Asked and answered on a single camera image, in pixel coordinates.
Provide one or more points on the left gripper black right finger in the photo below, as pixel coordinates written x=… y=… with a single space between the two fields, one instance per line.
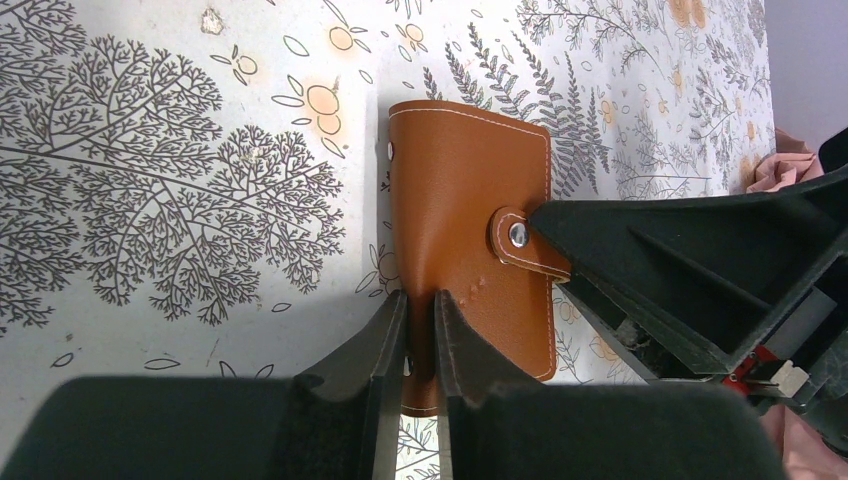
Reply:
x=498 y=422

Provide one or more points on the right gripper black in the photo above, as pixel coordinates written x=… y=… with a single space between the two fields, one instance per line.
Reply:
x=745 y=290

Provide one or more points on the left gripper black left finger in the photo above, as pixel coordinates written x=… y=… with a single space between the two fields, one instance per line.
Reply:
x=337 y=419

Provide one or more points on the brown leather card holder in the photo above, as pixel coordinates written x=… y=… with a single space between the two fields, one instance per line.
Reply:
x=463 y=184

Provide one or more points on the pink crumpled cloth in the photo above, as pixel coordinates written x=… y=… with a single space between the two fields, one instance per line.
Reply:
x=793 y=162

